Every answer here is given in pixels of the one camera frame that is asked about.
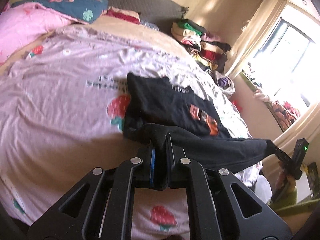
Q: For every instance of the bright pink quilt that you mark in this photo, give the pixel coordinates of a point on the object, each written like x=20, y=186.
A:
x=24, y=23

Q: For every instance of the floral cloth on windowsill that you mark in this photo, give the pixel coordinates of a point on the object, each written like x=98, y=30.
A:
x=284, y=114

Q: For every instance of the cream window curtain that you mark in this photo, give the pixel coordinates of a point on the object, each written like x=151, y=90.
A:
x=258, y=29

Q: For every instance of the black long-sleeve shirt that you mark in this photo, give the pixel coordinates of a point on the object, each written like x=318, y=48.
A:
x=158, y=108

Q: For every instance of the dark blue leaf-print blanket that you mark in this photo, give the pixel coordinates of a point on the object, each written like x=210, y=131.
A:
x=84, y=11

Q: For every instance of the pink strawberry print bedsheet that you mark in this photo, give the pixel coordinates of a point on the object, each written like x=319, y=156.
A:
x=63, y=104

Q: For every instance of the purple cloth bundle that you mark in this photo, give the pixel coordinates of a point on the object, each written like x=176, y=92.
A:
x=225, y=83

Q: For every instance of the pile of folded clothes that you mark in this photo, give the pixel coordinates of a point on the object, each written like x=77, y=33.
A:
x=207, y=49

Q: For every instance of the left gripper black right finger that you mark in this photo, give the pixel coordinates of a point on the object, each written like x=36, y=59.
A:
x=219, y=205

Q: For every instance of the red and cream pillow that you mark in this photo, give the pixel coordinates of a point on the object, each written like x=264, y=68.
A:
x=126, y=15

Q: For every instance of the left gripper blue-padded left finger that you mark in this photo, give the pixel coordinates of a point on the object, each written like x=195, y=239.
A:
x=100, y=205

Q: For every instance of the grey quilted headboard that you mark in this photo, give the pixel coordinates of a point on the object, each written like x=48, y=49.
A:
x=159, y=12

